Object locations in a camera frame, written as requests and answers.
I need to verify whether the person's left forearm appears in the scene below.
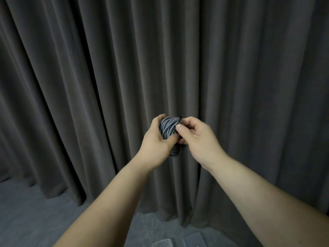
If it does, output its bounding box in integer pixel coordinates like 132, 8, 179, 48
53, 155, 152, 247

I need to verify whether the clear plastic container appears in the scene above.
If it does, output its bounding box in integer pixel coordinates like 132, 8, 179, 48
183, 231, 206, 247
151, 238, 180, 247

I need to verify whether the person's left hand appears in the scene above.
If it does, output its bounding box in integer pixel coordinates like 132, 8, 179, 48
137, 114, 179, 173

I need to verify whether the person's right hand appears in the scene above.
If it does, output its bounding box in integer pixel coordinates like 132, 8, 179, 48
175, 116, 230, 174

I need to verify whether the person's right forearm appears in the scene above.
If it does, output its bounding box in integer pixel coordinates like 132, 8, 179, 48
208, 155, 329, 247

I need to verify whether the dark grey pleated curtain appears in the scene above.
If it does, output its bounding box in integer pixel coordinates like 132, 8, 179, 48
0, 0, 329, 247

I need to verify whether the grey braided cable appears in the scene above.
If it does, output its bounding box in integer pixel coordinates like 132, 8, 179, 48
159, 115, 183, 156

